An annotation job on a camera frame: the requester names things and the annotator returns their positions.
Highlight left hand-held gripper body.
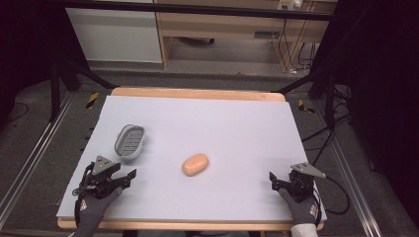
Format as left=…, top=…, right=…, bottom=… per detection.
left=82, top=155, right=124, bottom=199

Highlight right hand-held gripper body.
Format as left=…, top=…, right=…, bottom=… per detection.
left=279, top=162, right=328, bottom=203

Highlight grey soap dish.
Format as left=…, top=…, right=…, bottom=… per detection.
left=114, top=123, right=146, bottom=161

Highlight orange oval soap bar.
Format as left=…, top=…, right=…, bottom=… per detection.
left=181, top=152, right=210, bottom=178

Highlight person's right hand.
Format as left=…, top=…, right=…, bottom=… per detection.
left=278, top=187, right=322, bottom=227

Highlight yellow black floor marker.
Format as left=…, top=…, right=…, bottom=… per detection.
left=85, top=91, right=100, bottom=110
left=297, top=99, right=316, bottom=115

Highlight white foam mat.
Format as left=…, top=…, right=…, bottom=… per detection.
left=55, top=95, right=328, bottom=223

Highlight black metal stand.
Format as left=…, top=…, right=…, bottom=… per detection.
left=48, top=55, right=119, bottom=123
left=271, top=65, right=340, bottom=130

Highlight wooden table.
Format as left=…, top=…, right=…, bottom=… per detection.
left=56, top=86, right=325, bottom=232

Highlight white cabinet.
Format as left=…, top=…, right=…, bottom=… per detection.
left=64, top=0, right=164, bottom=64

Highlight wooden desk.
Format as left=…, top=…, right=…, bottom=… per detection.
left=153, top=0, right=338, bottom=73

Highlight white power strip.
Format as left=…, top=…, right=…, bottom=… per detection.
left=277, top=0, right=303, bottom=11

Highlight metal floor rail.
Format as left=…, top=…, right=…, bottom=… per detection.
left=312, top=98, right=383, bottom=237
left=0, top=90, right=77, bottom=230

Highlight bundle of floor cables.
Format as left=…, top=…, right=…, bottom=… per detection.
left=299, top=83, right=355, bottom=167

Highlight hanging desk cables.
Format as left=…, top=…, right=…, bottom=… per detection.
left=277, top=9, right=318, bottom=75

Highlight black metal frame bar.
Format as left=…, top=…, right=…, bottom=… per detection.
left=62, top=0, right=334, bottom=22

